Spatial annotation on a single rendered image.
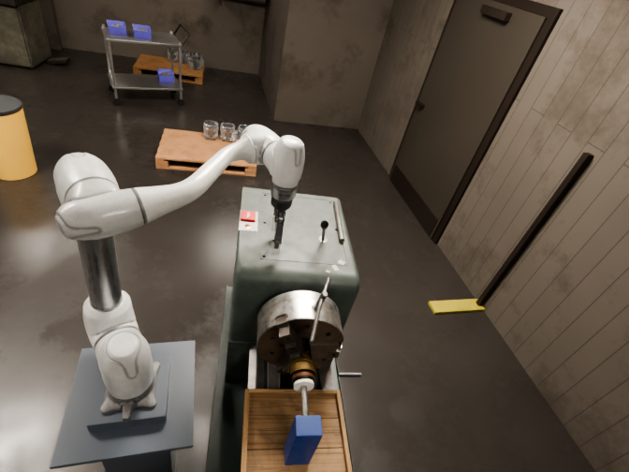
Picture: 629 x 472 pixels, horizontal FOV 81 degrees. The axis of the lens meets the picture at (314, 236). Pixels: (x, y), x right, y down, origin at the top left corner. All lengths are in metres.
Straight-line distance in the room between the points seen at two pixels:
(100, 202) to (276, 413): 0.92
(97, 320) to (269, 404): 0.67
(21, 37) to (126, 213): 5.90
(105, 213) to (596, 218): 2.70
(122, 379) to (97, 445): 0.27
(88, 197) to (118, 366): 0.59
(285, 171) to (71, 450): 1.17
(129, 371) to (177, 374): 0.32
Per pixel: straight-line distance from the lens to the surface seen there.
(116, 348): 1.40
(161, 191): 1.06
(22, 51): 6.89
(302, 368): 1.29
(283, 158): 1.17
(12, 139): 4.12
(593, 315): 2.98
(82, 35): 7.86
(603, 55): 3.12
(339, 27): 5.61
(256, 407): 1.47
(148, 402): 1.57
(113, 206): 1.02
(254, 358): 1.60
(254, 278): 1.35
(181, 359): 1.73
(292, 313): 1.28
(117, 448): 1.60
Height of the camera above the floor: 2.21
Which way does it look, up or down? 38 degrees down
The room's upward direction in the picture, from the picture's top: 15 degrees clockwise
